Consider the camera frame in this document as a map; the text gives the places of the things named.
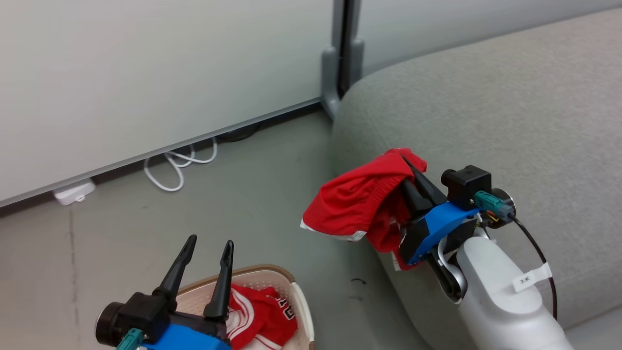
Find beige plastic laundry basket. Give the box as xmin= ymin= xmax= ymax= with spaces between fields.
xmin=175 ymin=264 xmax=316 ymax=350

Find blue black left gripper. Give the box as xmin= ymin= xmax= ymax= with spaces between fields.
xmin=140 ymin=234 xmax=235 ymax=350

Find white paper cable label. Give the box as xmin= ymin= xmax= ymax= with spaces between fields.
xmin=513 ymin=262 xmax=553 ymax=293

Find red white sports jersey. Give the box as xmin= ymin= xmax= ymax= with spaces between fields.
xmin=226 ymin=284 xmax=298 ymax=350

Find grey fabric sofa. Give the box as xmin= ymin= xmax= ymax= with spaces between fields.
xmin=331 ymin=7 xmax=622 ymax=350

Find teal camera cable connector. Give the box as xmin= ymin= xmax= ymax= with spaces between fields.
xmin=474 ymin=191 xmax=516 ymax=219
xmin=116 ymin=328 xmax=144 ymax=350

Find teal right camera cable connector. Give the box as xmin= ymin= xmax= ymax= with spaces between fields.
xmin=474 ymin=191 xmax=516 ymax=219

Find teal left camera cable connector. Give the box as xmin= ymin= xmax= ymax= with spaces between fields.
xmin=116 ymin=328 xmax=144 ymax=350

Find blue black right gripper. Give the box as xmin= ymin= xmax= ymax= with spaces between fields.
xmin=398 ymin=156 xmax=481 ymax=266

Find white power adapter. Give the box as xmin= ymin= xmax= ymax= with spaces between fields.
xmin=52 ymin=178 xmax=97 ymax=206

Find grey partition post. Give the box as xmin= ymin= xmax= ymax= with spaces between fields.
xmin=320 ymin=0 xmax=365 ymax=120

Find white looped floor cable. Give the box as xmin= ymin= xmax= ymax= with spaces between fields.
xmin=143 ymin=137 xmax=219 ymax=193

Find red shorts with white trim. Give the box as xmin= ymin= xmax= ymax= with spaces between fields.
xmin=300 ymin=147 xmax=429 ymax=271

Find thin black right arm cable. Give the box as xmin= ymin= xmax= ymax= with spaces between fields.
xmin=510 ymin=216 xmax=558 ymax=321

